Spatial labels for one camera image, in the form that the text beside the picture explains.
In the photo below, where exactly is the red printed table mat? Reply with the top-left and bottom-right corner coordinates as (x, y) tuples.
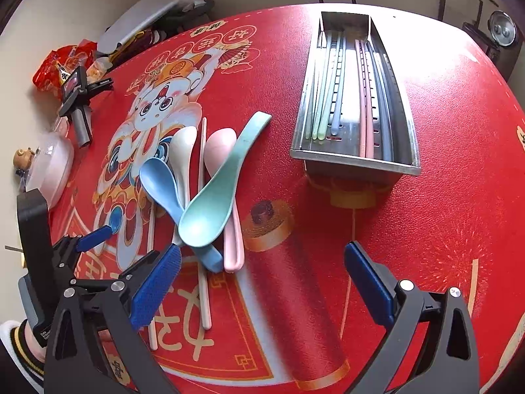
(41, 3), (525, 394)

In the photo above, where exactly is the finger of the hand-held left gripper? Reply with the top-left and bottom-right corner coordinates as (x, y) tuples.
(71, 272), (124, 292)
(61, 225), (115, 255)

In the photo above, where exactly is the white folded board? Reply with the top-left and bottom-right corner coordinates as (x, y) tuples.
(97, 0), (206, 52)

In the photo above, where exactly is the red snack bag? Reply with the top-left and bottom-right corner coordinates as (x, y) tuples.
(32, 39), (99, 95)

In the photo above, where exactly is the bundle of coloured chopsticks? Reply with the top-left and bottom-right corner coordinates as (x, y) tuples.
(304, 29), (396, 162)

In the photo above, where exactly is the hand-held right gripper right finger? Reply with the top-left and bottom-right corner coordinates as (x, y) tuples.
(344, 241), (480, 394)

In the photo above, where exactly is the pale snack packet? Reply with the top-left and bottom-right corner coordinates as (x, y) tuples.
(87, 54), (113, 85)

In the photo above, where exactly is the person's left forearm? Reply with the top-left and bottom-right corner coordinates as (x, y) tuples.
(0, 321), (47, 394)

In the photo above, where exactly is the pink plastic spoon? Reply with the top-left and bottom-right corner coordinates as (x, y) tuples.
(204, 128), (245, 274)

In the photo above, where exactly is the black handheld camera mount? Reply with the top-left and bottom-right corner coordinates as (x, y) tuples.
(58, 66), (115, 149)

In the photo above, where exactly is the black metal frame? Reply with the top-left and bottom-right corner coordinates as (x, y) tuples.
(438, 0), (485, 25)

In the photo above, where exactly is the stainless steel utensil tray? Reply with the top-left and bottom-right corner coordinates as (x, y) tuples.
(289, 10), (422, 185)

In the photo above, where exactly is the blue plastic spoon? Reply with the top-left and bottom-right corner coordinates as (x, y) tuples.
(139, 157), (224, 274)

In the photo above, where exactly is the white plastic spoon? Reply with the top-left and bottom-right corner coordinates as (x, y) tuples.
(168, 126), (199, 249)

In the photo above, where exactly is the silver rice cooker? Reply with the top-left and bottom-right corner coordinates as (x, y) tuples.
(463, 9), (518, 77)

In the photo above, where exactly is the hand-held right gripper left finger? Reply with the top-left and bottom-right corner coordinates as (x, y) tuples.
(44, 243), (183, 394)

